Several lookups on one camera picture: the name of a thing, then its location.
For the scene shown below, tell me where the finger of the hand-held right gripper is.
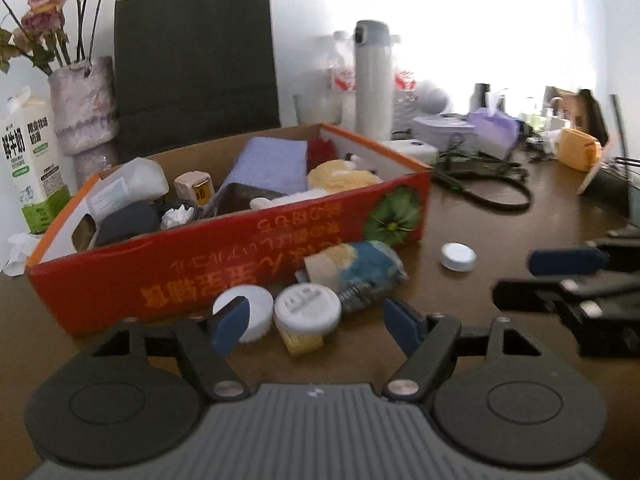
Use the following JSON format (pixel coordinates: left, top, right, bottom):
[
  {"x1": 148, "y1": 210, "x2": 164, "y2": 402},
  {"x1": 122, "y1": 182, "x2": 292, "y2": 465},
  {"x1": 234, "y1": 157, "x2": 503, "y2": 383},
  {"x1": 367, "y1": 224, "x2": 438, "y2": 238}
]
[
  {"x1": 492, "y1": 274, "x2": 640, "y2": 314},
  {"x1": 529, "y1": 237, "x2": 640, "y2": 277}
]

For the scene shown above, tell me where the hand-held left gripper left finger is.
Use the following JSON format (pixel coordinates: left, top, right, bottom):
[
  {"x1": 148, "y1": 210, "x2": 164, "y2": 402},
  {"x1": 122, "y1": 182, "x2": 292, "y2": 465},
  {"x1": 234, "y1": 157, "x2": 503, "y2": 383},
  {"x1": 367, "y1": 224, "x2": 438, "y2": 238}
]
[{"x1": 92, "y1": 296, "x2": 251, "y2": 402}]

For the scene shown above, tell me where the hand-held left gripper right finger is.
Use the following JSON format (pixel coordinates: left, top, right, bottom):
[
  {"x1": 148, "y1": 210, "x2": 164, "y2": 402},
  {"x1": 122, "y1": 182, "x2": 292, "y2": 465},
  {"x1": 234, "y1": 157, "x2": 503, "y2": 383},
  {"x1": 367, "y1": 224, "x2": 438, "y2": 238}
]
[{"x1": 382, "y1": 298, "x2": 544, "y2": 403}]

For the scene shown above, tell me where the orange cardboard box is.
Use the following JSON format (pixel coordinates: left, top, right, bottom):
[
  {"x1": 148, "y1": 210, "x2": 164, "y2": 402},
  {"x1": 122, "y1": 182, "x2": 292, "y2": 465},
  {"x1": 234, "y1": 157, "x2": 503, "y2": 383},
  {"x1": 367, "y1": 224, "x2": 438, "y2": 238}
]
[{"x1": 26, "y1": 122, "x2": 434, "y2": 337}]

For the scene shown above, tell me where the yellow jar white lid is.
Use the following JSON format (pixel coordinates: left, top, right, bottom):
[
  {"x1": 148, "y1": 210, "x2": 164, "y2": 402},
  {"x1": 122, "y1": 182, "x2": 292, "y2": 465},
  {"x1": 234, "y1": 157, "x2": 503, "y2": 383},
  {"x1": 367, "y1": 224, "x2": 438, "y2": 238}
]
[{"x1": 273, "y1": 282, "x2": 344, "y2": 356}]

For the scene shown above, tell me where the dark blue soft pouch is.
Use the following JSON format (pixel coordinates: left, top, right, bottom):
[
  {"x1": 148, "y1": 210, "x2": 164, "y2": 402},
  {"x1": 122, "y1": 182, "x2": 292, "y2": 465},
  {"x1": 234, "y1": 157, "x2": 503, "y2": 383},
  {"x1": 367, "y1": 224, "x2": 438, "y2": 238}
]
[{"x1": 95, "y1": 202, "x2": 162, "y2": 249}]

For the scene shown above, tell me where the yellow white plush toy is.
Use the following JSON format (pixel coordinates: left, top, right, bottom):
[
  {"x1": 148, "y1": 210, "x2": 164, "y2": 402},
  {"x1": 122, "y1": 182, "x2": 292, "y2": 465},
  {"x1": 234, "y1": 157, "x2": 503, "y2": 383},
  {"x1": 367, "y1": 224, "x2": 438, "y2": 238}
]
[{"x1": 250, "y1": 157, "x2": 384, "y2": 211}]

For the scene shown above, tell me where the brown wooden desktop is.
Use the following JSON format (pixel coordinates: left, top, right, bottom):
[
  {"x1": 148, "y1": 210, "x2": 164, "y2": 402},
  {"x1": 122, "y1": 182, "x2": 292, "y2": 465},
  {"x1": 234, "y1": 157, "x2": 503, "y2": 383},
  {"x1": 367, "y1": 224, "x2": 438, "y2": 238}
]
[{"x1": 0, "y1": 152, "x2": 640, "y2": 461}]

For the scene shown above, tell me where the white round jar lid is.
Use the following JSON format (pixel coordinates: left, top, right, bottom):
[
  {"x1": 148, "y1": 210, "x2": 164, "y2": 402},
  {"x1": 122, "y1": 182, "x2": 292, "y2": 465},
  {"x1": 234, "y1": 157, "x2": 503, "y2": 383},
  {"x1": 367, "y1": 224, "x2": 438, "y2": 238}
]
[{"x1": 212, "y1": 285, "x2": 275, "y2": 345}]

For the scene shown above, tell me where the blue cloth in plastic wrap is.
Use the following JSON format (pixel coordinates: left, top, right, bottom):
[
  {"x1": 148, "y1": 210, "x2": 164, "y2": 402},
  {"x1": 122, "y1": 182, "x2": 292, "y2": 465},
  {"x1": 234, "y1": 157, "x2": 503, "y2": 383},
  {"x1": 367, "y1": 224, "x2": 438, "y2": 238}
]
[{"x1": 295, "y1": 240, "x2": 409, "y2": 314}]

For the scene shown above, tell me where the black angular item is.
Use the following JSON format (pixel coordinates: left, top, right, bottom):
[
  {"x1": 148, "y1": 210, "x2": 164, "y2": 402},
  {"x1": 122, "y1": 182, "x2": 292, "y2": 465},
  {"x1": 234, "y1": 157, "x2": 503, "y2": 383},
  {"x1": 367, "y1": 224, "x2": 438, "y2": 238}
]
[{"x1": 579, "y1": 159, "x2": 640, "y2": 221}]

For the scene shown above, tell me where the white bottle cap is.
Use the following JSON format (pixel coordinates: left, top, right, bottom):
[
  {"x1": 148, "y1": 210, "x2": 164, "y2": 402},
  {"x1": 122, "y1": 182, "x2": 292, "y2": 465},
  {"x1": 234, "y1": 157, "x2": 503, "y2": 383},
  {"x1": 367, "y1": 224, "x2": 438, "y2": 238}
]
[{"x1": 441, "y1": 242, "x2": 478, "y2": 272}]

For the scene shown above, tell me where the orange yellow pouch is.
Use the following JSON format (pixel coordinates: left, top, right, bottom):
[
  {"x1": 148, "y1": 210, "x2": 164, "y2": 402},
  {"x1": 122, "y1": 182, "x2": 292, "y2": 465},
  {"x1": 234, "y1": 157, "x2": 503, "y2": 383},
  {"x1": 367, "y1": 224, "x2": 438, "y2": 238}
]
[{"x1": 556, "y1": 127, "x2": 604, "y2": 174}]

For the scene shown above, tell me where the small crumpled tissue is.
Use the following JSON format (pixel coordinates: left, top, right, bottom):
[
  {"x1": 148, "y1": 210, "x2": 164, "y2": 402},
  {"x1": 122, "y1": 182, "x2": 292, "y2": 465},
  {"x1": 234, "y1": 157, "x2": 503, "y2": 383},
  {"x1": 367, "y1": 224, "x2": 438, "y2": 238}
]
[{"x1": 160, "y1": 202, "x2": 199, "y2": 231}]

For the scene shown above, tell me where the black thin rod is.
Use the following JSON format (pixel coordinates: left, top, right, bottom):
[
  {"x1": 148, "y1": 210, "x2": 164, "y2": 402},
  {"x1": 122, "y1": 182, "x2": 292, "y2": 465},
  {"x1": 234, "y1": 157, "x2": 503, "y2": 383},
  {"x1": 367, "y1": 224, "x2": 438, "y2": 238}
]
[{"x1": 610, "y1": 92, "x2": 632, "y2": 217}]

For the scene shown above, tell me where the dark glossy case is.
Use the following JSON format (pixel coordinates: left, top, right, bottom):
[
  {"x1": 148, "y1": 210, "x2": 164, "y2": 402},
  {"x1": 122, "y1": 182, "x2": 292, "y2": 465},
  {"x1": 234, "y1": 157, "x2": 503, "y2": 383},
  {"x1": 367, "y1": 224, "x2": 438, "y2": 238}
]
[{"x1": 215, "y1": 184, "x2": 288, "y2": 216}]

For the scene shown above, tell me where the small beige bottle yellow label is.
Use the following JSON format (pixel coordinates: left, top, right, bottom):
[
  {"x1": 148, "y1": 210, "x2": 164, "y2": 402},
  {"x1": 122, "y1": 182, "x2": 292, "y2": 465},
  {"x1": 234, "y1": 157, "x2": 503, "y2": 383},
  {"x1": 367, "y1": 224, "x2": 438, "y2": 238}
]
[{"x1": 174, "y1": 171, "x2": 216, "y2": 209}]

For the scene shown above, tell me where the purple tissue pack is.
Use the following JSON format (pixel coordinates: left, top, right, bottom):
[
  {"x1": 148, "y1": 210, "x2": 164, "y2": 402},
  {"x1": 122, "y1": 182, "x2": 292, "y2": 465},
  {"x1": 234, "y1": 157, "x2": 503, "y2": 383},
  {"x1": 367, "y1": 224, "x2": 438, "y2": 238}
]
[{"x1": 467, "y1": 92, "x2": 521, "y2": 161}]

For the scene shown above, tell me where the dark brown standing panel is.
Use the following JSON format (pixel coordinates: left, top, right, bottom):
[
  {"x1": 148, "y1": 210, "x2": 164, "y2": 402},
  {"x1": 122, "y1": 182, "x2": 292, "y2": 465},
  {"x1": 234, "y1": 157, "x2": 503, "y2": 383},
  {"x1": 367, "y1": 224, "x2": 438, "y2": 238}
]
[{"x1": 542, "y1": 85, "x2": 611, "y2": 147}]

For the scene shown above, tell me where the purple towel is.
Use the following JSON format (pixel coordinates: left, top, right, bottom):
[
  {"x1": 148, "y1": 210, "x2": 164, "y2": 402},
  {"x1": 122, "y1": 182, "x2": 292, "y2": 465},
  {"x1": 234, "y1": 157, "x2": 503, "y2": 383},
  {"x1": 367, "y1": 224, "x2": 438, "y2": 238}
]
[{"x1": 220, "y1": 136, "x2": 310, "y2": 196}]

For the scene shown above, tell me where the translucent white plastic container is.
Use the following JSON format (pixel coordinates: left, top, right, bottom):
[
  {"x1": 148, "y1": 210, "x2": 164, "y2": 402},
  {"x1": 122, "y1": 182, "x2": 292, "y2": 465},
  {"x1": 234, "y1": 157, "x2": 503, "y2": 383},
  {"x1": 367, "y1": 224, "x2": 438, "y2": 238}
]
[{"x1": 87, "y1": 157, "x2": 170, "y2": 224}]

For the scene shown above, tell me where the white rectangular device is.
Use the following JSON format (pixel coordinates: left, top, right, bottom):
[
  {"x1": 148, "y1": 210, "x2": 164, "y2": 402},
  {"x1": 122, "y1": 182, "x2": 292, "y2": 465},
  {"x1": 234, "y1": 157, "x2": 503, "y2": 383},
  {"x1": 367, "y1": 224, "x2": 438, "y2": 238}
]
[{"x1": 385, "y1": 139, "x2": 440, "y2": 166}]

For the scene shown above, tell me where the white grey storage tin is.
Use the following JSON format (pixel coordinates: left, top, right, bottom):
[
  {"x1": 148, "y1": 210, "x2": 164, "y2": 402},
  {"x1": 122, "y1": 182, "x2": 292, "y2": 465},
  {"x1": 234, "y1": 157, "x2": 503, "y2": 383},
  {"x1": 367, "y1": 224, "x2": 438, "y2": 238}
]
[{"x1": 411, "y1": 115, "x2": 479, "y2": 154}]

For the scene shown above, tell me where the red fuzzy item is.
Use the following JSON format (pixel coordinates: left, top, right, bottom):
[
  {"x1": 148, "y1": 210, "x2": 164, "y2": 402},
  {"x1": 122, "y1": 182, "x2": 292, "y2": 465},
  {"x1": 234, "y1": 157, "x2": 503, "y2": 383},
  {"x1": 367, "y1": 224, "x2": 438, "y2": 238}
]
[{"x1": 306, "y1": 139, "x2": 337, "y2": 171}]

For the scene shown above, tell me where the round white grey ball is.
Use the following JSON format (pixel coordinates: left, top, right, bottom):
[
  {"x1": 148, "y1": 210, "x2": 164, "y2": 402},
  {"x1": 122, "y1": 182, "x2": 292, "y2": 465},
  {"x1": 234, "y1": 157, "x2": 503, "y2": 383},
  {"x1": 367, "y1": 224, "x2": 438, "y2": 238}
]
[{"x1": 417, "y1": 85, "x2": 451, "y2": 116}]

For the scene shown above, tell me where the crumpled white tissue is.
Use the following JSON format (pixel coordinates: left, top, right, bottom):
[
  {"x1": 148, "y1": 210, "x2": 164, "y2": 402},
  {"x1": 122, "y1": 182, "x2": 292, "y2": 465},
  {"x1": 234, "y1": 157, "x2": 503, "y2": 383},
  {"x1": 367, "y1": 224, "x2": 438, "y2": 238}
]
[{"x1": 2, "y1": 232, "x2": 42, "y2": 277}]

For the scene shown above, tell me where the clear glass cup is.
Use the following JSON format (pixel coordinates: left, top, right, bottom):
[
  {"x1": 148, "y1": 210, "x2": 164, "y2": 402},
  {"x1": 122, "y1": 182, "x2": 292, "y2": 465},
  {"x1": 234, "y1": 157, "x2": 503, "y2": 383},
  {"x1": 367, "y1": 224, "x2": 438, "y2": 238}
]
[{"x1": 294, "y1": 92, "x2": 344, "y2": 126}]

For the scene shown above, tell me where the clear plastic bottle red label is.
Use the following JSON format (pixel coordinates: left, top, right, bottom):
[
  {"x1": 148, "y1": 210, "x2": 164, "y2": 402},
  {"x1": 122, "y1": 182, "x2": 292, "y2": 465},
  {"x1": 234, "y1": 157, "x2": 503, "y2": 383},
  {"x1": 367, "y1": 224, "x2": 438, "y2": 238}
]
[
  {"x1": 329, "y1": 31, "x2": 359, "y2": 126},
  {"x1": 392, "y1": 35, "x2": 419, "y2": 122}
]

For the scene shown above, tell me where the white thermos bottle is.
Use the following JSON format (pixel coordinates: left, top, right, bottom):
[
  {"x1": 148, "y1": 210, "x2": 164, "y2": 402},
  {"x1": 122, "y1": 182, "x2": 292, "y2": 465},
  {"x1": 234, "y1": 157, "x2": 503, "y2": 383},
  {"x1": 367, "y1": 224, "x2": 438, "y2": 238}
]
[{"x1": 354, "y1": 20, "x2": 394, "y2": 142}]

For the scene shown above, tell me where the white green milk carton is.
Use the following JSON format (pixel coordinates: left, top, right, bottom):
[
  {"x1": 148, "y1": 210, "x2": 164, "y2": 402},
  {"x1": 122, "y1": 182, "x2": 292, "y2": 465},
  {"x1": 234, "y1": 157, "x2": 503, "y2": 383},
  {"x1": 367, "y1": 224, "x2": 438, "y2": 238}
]
[{"x1": 0, "y1": 86, "x2": 72, "y2": 235}]

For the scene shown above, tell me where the pink textured vase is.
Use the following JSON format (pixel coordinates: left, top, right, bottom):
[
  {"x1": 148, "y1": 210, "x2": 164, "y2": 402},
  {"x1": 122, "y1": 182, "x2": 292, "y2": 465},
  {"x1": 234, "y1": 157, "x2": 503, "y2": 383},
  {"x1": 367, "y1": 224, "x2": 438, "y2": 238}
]
[{"x1": 48, "y1": 56, "x2": 121, "y2": 188}]

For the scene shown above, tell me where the black paper bag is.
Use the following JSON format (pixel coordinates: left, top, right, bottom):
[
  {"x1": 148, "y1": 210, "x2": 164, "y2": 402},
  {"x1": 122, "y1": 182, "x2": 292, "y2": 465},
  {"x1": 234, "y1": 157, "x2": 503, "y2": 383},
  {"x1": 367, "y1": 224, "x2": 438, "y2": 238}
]
[{"x1": 114, "y1": 0, "x2": 282, "y2": 163}]

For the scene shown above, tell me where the black cable loop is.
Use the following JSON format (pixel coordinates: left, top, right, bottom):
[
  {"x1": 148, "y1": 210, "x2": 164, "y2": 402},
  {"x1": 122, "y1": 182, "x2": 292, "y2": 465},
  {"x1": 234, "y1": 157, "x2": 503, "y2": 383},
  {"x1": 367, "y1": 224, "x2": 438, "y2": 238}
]
[{"x1": 432, "y1": 160, "x2": 532, "y2": 211}]

